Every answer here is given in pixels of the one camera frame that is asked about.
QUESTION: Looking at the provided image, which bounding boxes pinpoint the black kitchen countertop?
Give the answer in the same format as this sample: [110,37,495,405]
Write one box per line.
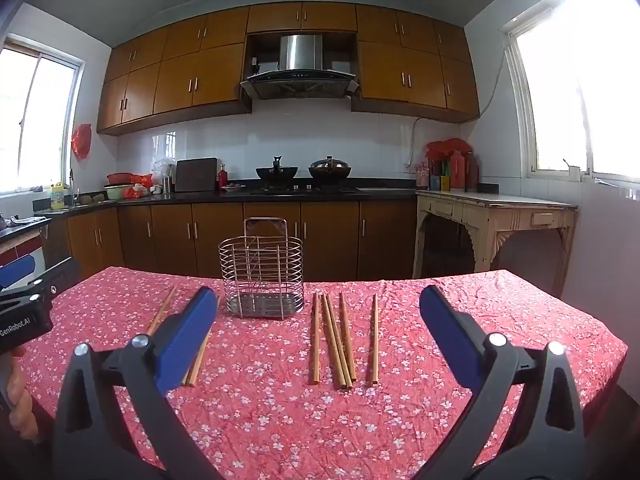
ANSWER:
[32,179,418,217]

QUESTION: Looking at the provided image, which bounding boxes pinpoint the large red bag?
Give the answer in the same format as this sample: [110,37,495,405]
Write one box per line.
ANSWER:
[425,138,475,172]

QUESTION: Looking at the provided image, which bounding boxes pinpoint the steel range hood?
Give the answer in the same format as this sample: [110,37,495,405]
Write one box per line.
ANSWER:
[240,34,361,101]

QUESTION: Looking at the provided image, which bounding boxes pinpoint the person's left hand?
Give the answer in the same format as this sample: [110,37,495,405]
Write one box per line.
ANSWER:
[0,345,41,445]

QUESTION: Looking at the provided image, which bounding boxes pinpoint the black wok with handle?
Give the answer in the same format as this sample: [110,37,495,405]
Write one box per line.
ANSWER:
[255,155,300,182]

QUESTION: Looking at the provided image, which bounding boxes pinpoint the brown base cabinets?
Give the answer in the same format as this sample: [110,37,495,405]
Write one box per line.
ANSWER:
[40,199,418,282]

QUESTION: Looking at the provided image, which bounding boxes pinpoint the white wall cable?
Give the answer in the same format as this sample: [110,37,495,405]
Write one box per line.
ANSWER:
[409,57,507,172]

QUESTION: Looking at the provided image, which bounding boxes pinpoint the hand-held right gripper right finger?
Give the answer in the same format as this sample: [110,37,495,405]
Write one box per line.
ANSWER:
[419,285,588,480]

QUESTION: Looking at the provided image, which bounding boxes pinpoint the red floral tablecloth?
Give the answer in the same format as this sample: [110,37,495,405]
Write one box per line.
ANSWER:
[10,266,629,480]

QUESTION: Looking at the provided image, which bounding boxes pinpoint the black gas stove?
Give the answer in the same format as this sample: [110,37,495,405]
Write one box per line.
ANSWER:
[249,184,359,196]

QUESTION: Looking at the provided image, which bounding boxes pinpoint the black wok with lid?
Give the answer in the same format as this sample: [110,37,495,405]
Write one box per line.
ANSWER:
[307,155,352,182]

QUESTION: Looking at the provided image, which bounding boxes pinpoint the cream wooden side table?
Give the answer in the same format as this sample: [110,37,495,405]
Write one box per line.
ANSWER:
[413,189,580,294]

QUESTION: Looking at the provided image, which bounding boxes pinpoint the brown wall cabinets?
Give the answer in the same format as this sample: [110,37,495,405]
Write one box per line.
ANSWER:
[96,2,481,136]

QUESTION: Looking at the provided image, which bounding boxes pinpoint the dark cutting board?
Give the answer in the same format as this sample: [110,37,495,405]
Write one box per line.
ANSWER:
[174,157,219,193]

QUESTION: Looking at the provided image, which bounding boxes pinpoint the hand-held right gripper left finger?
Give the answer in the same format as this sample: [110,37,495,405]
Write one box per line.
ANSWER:
[52,286,221,480]

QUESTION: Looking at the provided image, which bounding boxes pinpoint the hanging red plastic bag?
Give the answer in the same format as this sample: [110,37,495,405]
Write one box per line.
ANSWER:
[71,123,94,161]

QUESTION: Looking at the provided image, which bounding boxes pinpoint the dark red bottles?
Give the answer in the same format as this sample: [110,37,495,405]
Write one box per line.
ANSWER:
[448,150,480,192]

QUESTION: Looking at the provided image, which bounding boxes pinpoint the steel wire utensil holder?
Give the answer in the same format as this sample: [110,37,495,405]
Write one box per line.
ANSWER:
[218,217,305,320]

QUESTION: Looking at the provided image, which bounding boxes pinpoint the large bright window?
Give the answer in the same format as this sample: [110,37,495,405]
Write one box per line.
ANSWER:
[500,0,640,179]

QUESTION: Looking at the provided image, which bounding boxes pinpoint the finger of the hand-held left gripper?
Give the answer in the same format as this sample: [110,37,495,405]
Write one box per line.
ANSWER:
[0,254,36,291]
[27,257,81,307]

